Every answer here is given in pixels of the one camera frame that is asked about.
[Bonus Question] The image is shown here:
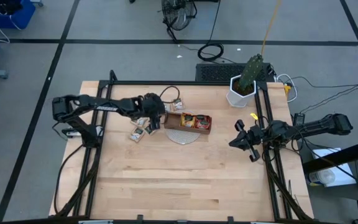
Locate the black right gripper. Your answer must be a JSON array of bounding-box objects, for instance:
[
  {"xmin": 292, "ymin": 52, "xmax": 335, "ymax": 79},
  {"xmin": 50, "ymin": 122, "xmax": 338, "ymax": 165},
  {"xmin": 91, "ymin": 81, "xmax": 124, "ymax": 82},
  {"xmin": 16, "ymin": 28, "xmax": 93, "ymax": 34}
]
[{"xmin": 228, "ymin": 119, "xmax": 275, "ymax": 163}]

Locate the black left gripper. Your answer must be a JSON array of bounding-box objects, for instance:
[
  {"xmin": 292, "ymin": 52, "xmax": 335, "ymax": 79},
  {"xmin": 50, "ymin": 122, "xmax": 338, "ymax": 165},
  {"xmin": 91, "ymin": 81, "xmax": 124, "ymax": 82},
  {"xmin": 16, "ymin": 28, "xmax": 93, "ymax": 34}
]
[{"xmin": 142, "ymin": 93, "xmax": 167, "ymax": 131}]

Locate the brown wooden tea box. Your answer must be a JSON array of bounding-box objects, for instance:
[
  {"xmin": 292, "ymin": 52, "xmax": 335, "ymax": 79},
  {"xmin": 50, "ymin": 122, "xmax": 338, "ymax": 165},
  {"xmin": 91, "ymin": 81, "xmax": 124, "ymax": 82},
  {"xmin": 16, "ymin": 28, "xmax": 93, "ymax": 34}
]
[{"xmin": 163, "ymin": 111, "xmax": 213, "ymax": 136}]

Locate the white hexagonal planter pot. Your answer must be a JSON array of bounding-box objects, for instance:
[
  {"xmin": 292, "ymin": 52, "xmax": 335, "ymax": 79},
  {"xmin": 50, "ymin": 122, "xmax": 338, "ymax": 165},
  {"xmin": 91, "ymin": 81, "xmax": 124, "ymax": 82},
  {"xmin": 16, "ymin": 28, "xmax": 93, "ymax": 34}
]
[{"xmin": 226, "ymin": 74, "xmax": 258, "ymax": 109}]

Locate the black power box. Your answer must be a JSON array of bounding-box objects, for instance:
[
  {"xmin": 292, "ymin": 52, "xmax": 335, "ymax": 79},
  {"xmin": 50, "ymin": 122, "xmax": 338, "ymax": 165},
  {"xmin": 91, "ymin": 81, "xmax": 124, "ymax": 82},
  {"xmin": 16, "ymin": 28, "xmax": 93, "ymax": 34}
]
[{"xmin": 292, "ymin": 112, "xmax": 306, "ymax": 128}]

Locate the green cactus plant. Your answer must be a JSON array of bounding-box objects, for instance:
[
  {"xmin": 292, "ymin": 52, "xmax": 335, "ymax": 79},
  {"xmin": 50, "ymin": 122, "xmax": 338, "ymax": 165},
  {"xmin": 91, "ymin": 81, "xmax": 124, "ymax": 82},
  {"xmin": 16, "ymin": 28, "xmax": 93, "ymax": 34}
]
[{"xmin": 238, "ymin": 53, "xmax": 265, "ymax": 91}]

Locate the black vented computer case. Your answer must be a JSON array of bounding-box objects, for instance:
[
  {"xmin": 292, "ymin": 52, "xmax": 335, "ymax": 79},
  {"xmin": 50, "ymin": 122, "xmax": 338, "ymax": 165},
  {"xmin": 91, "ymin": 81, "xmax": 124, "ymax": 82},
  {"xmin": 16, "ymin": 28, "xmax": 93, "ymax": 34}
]
[{"xmin": 195, "ymin": 62, "xmax": 275, "ymax": 83}]

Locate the white cardboard box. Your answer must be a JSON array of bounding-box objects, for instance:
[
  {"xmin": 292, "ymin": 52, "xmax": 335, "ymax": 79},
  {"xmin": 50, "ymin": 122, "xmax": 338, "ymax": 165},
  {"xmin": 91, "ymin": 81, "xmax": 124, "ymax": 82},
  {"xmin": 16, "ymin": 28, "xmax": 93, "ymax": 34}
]
[{"xmin": 306, "ymin": 147, "xmax": 357, "ymax": 188}]

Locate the black floor fan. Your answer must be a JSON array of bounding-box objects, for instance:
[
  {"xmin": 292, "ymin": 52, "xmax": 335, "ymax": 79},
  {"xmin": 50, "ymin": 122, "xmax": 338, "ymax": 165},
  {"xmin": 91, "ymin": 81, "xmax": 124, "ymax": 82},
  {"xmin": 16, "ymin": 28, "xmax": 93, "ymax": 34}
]
[{"xmin": 157, "ymin": 0, "xmax": 198, "ymax": 44}]

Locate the blue plastic bin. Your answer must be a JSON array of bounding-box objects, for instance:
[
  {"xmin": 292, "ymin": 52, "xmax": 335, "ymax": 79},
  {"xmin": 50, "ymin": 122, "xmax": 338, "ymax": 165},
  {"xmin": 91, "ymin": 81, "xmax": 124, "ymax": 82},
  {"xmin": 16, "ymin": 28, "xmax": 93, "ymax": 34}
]
[{"xmin": 0, "ymin": 0, "xmax": 37, "ymax": 29}]

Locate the black aluminium table frame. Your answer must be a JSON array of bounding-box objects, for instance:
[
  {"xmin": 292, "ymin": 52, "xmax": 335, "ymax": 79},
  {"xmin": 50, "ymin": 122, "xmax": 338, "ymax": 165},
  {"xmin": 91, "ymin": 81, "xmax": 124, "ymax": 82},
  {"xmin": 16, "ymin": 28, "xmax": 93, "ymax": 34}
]
[{"xmin": 53, "ymin": 69, "xmax": 316, "ymax": 224}]

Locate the black coiled floor cable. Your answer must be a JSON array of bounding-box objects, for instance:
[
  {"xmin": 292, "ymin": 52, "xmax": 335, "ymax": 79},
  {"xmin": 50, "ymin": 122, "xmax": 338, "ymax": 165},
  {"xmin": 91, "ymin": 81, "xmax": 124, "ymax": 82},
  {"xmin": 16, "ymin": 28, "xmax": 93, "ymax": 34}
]
[{"xmin": 196, "ymin": 0, "xmax": 226, "ymax": 62}]

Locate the yellow hanging cable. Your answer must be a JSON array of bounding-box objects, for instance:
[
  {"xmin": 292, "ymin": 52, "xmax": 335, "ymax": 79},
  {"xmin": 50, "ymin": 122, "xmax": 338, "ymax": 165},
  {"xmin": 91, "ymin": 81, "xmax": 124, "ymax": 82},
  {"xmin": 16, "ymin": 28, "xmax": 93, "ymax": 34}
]
[{"xmin": 260, "ymin": 0, "xmax": 283, "ymax": 57}]

